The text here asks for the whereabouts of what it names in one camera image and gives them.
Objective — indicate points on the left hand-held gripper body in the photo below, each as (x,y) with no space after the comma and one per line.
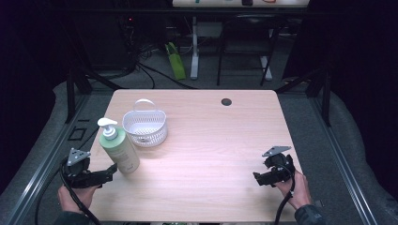
(78,175)

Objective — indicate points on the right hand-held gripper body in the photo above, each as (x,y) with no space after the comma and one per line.
(279,167)

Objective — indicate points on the green pump bottle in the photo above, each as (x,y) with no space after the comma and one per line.
(120,150)

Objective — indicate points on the person's left hand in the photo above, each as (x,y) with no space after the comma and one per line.
(73,198)

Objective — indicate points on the person's right hand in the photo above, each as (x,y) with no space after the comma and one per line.
(298,192)

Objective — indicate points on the white plastic basket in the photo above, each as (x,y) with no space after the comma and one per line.
(145,128)

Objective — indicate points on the black table grommet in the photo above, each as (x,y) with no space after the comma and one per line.
(226,102)

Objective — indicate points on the black metal stand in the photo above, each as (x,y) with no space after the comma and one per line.
(325,97)
(70,93)

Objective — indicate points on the white desk leg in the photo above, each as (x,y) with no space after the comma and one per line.
(194,53)
(266,67)

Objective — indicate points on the green bag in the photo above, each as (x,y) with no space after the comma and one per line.
(176,62)

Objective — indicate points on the black chair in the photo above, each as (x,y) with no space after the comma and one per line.
(247,34)

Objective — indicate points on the light desk top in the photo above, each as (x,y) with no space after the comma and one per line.
(219,3)

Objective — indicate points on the grey aluminium rail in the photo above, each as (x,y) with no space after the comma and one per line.
(40,170)
(342,165)

